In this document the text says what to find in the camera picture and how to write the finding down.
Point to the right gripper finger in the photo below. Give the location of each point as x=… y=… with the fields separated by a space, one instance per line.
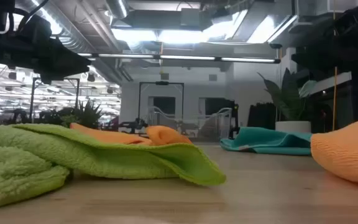
x=303 y=60

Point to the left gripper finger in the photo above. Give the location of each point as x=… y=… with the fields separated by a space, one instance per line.
x=50 y=77
x=70 y=60

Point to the green microfiber towel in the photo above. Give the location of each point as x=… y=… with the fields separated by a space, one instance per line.
x=73 y=152

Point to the orange microfiber towel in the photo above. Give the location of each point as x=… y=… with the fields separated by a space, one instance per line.
x=350 y=152
x=110 y=137

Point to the teal microfiber towel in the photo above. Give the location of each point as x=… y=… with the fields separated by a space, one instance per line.
x=266 y=141

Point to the background black robot arm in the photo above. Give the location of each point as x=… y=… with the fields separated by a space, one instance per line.
x=134 y=125

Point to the leafy plant in white pot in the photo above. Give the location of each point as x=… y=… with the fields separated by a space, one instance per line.
x=291 y=102

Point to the small spiky succulent plant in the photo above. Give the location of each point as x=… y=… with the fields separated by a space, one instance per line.
x=87 y=116

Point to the black ribbed panel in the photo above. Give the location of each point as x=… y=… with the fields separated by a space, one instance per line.
x=261 y=116

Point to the clear plastic bin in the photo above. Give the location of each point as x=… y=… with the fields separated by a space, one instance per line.
x=216 y=123

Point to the long LED light bar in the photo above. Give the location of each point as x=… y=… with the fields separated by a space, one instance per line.
x=185 y=58

